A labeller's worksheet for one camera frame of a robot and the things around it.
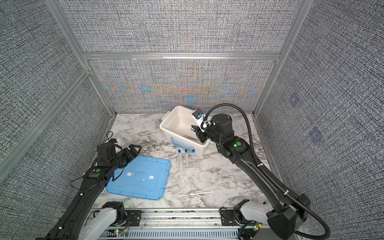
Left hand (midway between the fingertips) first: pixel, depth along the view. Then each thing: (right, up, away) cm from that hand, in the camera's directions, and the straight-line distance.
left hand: (137, 150), depth 80 cm
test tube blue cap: (+22, -7, +10) cm, 25 cm away
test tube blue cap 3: (+30, -1, +1) cm, 30 cm away
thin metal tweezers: (+28, +5, +26) cm, 38 cm away
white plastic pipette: (+31, -24, +2) cm, 39 cm away
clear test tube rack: (+27, -8, +11) cm, 30 cm away
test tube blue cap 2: (+26, -1, +1) cm, 26 cm away
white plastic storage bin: (+18, +14, +29) cm, 37 cm away
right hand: (+31, +16, -9) cm, 36 cm away
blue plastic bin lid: (+1, -17, +8) cm, 19 cm away
